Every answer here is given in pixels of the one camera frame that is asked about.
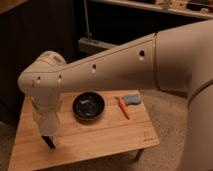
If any metal pole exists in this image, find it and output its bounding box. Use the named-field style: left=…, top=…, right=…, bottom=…
left=83, top=0, right=92, bottom=41

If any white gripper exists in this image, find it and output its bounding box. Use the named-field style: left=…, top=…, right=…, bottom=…
left=32, top=100, right=60, bottom=136

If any black bowl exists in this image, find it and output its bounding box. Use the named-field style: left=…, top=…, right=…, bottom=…
left=72, top=92, right=105, bottom=120

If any white shelf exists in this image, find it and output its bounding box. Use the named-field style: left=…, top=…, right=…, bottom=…
left=91, top=0, right=213, bottom=20

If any orange carrot toy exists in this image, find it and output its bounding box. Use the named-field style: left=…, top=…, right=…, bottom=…
left=115, top=96, right=130, bottom=120

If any wooden table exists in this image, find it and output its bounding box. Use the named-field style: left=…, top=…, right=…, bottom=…
left=8, top=91, right=159, bottom=171

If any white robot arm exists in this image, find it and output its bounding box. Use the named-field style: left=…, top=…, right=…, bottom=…
left=18, top=19, right=213, bottom=171

